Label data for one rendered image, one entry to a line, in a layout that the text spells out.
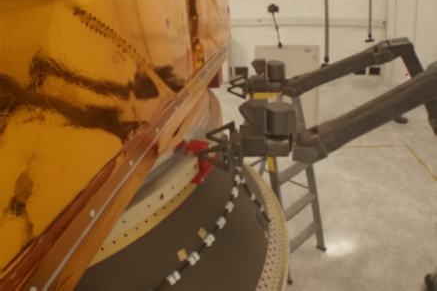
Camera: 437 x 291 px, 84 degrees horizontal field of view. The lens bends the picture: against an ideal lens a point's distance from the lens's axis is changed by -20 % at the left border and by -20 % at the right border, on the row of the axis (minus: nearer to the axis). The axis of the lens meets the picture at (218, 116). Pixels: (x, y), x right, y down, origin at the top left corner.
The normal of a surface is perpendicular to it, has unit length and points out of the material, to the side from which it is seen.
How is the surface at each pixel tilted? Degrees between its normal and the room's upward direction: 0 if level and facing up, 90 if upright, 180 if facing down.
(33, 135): 101
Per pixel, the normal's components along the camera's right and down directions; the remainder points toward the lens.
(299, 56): -0.14, 0.36
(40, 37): 0.98, -0.04
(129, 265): 0.62, -0.26
